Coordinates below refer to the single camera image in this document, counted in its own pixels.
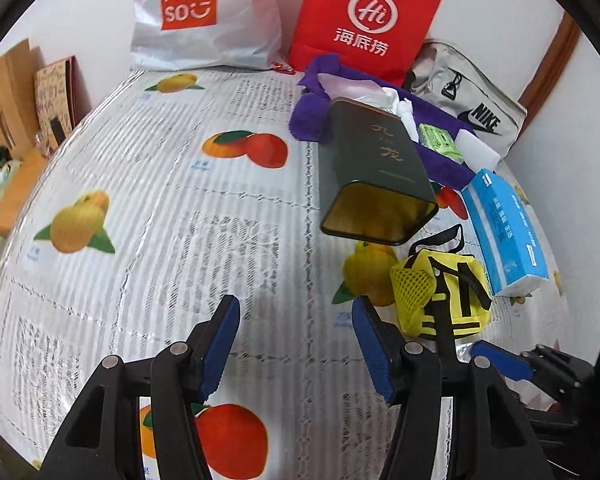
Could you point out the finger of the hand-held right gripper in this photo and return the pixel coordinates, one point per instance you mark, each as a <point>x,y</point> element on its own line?
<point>500,360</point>
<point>555,417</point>

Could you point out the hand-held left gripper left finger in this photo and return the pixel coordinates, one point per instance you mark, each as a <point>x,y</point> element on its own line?
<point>220,345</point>

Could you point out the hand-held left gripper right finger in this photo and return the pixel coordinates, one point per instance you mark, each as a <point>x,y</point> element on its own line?
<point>375,355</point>

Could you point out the light green tissue pack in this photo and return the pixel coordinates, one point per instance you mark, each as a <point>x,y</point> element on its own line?
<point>440,142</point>

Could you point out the white mesh dishcloth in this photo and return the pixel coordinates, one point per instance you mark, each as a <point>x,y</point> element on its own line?
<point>360,92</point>

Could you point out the blue tissue pack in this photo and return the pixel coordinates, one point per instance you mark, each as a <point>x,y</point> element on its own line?
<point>505,230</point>

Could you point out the fruit printed table cover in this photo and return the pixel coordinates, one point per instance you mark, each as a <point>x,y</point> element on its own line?
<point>180,185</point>

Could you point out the dark green tin box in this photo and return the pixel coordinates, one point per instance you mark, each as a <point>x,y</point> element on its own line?
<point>375,160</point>

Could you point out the white sponge block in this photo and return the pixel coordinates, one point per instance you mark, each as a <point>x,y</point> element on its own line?
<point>480,152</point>

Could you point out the purple towel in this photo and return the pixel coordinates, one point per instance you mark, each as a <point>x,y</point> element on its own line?
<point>310,120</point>

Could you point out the wooden desk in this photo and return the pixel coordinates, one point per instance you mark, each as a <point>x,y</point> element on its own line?
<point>20,195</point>

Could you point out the small red white item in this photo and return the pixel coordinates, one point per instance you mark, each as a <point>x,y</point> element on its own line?
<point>282,67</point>

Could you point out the grey sling bag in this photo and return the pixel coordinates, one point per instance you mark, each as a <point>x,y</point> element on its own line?
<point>435,70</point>

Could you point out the white plastic shopping bag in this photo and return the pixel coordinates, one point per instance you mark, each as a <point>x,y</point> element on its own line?
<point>230,45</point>

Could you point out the brown cardboard box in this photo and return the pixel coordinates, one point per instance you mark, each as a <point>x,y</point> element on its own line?
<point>10,95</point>

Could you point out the brown wooden door frame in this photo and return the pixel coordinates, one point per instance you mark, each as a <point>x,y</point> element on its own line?
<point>555,55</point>

